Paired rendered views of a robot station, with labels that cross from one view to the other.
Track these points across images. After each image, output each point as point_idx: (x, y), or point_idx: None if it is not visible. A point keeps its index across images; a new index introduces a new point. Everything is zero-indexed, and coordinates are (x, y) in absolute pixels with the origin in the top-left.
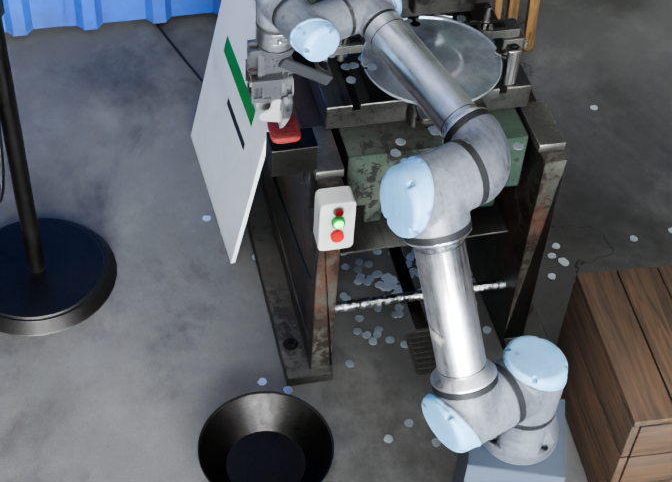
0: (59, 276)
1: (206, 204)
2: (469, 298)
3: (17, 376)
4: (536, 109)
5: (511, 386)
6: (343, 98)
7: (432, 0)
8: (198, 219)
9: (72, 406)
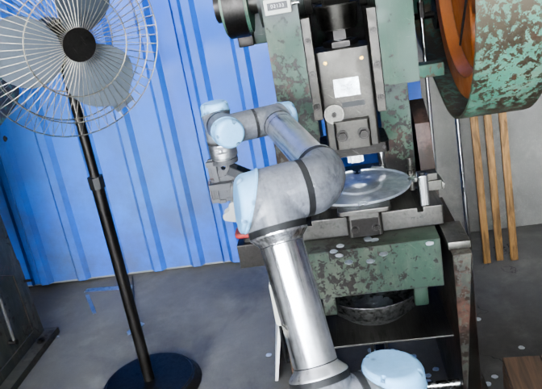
0: (160, 384)
1: (271, 347)
2: (306, 290)
3: None
4: (451, 225)
5: (362, 386)
6: None
7: (349, 138)
8: (263, 355)
9: None
